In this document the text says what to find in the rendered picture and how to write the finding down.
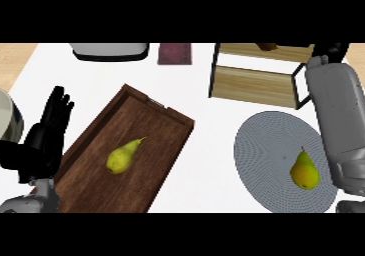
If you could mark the brown sweet potato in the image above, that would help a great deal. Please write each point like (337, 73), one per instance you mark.
(266, 46)

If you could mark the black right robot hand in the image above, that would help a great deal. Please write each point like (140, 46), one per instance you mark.
(332, 49)

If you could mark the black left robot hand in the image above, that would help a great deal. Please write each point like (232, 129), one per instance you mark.
(44, 143)

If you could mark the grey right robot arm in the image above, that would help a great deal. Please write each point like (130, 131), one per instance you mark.
(340, 116)

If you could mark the pale beige round pot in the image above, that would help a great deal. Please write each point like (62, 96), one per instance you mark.
(3, 120)

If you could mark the dark brown wooden tray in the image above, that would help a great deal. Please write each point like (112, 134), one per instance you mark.
(134, 133)

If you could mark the wooden tiered shelf black frame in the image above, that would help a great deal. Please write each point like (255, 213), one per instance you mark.
(253, 85)

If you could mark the grey round woven placemat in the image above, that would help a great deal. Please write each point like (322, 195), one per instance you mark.
(267, 150)

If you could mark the yellow-orange pear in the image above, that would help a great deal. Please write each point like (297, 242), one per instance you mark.
(304, 171)

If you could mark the white appliance with black base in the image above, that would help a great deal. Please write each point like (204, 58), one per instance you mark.
(108, 50)

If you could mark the yellow-green pear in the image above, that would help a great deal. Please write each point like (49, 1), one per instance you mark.
(120, 158)

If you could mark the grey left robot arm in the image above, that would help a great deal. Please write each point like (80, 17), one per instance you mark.
(35, 201)

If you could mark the maroon rectangular cloth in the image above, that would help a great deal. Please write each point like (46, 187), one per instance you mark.
(174, 53)

